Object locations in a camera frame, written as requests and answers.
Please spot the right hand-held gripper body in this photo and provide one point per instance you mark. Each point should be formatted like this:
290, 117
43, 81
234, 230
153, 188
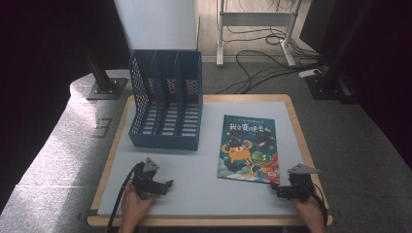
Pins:
299, 184

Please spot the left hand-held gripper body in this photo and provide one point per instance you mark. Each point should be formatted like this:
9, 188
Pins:
145, 179

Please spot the blue cartoon children's book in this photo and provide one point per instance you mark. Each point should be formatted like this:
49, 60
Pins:
247, 149

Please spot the blue plastic file rack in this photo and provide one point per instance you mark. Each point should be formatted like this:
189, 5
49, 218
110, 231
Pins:
168, 136

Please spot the person's right hand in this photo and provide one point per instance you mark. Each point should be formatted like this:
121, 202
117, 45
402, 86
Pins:
311, 210

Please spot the person's left hand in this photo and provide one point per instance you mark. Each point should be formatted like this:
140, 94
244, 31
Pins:
136, 207

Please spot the grey floor socket cover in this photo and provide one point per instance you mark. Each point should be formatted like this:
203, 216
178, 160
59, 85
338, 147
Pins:
103, 127

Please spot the white power strip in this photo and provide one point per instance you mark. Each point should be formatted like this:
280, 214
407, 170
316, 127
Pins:
309, 73

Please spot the white upright panel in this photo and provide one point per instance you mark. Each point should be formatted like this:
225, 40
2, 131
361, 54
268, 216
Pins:
158, 22

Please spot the white board with wooden frame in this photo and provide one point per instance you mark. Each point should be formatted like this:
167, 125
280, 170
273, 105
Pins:
207, 181

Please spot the black post with base plate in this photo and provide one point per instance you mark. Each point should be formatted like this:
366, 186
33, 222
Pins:
330, 81
103, 82

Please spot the white metal desk frame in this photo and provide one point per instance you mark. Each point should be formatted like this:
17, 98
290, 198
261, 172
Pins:
252, 19

